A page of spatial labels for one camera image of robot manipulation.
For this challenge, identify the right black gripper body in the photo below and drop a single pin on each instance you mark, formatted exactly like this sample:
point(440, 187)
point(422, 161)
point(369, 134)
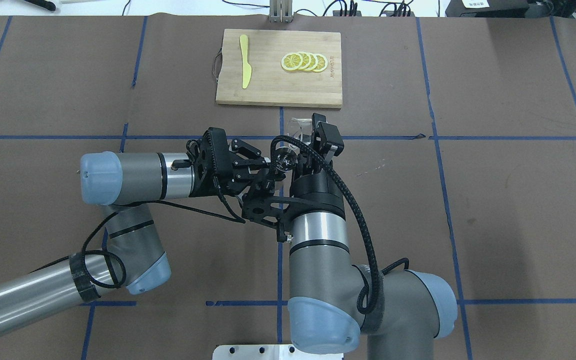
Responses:
point(318, 192)

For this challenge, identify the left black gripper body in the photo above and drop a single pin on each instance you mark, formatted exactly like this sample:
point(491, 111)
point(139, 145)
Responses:
point(226, 172)

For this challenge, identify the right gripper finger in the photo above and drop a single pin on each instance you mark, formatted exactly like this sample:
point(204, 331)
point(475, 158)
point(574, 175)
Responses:
point(309, 162)

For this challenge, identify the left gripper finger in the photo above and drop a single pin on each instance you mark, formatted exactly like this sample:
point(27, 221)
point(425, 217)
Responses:
point(245, 155)
point(253, 182)

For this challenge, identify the clear glass shaker cup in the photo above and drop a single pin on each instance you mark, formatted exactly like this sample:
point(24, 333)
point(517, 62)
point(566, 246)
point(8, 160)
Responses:
point(300, 129)

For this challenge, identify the steel measuring jigger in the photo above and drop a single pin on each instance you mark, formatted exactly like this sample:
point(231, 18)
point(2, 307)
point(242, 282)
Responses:
point(284, 159)

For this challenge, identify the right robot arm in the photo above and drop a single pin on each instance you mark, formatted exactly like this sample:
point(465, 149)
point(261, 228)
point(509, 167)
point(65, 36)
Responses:
point(337, 290)

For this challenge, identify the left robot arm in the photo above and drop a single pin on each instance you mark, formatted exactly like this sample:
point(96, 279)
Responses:
point(225, 279)

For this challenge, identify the yellow plastic knife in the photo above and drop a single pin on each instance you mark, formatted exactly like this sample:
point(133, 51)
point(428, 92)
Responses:
point(243, 41)

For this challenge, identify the wooden cutting board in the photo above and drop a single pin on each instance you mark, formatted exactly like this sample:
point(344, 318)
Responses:
point(271, 85)

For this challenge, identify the lemon slices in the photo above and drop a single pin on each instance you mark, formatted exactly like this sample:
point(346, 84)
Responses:
point(302, 61)

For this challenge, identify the aluminium frame post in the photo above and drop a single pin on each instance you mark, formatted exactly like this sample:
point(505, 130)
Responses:
point(281, 11)

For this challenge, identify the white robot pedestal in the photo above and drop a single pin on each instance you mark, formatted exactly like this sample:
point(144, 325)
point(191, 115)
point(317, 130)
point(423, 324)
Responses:
point(268, 352)

